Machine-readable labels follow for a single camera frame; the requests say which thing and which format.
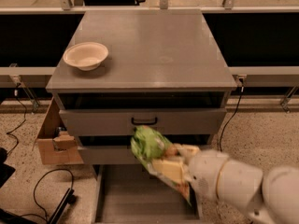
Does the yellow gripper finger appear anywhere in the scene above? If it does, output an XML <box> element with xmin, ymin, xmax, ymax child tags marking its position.
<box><xmin>151</xmin><ymin>160</ymin><xmax>185</xmax><ymax>184</ymax></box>
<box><xmin>175</xmin><ymin>144</ymin><xmax>200</xmax><ymax>157</ymax></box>

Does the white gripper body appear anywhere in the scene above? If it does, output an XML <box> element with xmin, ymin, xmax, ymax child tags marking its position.
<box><xmin>189</xmin><ymin>149</ymin><xmax>229</xmax><ymax>201</ymax></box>

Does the black cable left wall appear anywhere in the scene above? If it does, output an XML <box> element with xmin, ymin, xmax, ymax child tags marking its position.
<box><xmin>6</xmin><ymin>81</ymin><xmax>28</xmax><ymax>156</ymax></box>

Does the green rice chip bag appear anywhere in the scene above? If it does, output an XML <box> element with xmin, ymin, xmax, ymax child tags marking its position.
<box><xmin>131</xmin><ymin>126</ymin><xmax>191</xmax><ymax>203</ymax></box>

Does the metal railing frame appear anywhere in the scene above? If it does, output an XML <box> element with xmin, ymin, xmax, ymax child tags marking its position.
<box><xmin>1</xmin><ymin>0</ymin><xmax>299</xmax><ymax>108</ymax></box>

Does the black cable left floor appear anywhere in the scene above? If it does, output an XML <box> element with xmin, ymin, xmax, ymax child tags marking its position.
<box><xmin>19</xmin><ymin>167</ymin><xmax>76</xmax><ymax>224</ymax></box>

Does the white bowl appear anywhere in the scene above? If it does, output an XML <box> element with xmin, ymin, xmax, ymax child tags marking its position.
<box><xmin>63</xmin><ymin>42</ymin><xmax>108</xmax><ymax>71</ymax></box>

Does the grey bottom drawer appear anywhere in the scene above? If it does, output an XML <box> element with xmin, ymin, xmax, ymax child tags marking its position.
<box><xmin>92</xmin><ymin>164</ymin><xmax>204</xmax><ymax>224</ymax></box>

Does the grey top drawer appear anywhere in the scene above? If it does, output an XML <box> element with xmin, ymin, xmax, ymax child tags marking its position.
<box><xmin>58</xmin><ymin>91</ymin><xmax>228</xmax><ymax>137</ymax></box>

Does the grey middle drawer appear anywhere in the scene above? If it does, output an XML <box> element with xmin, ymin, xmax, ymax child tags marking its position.
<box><xmin>77</xmin><ymin>134</ymin><xmax>213</xmax><ymax>166</ymax></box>

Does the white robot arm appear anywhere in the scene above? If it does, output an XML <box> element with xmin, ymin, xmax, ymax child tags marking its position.
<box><xmin>149</xmin><ymin>144</ymin><xmax>299</xmax><ymax>224</ymax></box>

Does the grey drawer cabinet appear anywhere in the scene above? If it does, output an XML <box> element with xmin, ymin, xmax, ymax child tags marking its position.
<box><xmin>45</xmin><ymin>8</ymin><xmax>238</xmax><ymax>224</ymax></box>

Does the grey drawer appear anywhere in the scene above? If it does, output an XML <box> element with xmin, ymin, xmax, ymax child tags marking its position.
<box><xmin>58</xmin><ymin>91</ymin><xmax>228</xmax><ymax>137</ymax></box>
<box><xmin>77</xmin><ymin>134</ymin><xmax>213</xmax><ymax>166</ymax></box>
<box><xmin>92</xmin><ymin>164</ymin><xmax>204</xmax><ymax>224</ymax></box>

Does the black cable right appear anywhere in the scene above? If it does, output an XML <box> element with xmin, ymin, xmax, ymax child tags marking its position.
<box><xmin>218</xmin><ymin>77</ymin><xmax>245</xmax><ymax>153</ymax></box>

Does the black stand foot left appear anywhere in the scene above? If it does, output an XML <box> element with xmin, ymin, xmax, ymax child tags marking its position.
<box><xmin>47</xmin><ymin>188</ymin><xmax>77</xmax><ymax>224</ymax></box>

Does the cardboard box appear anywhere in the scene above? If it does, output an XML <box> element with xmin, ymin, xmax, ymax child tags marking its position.
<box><xmin>36</xmin><ymin>99</ymin><xmax>83</xmax><ymax>165</ymax></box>

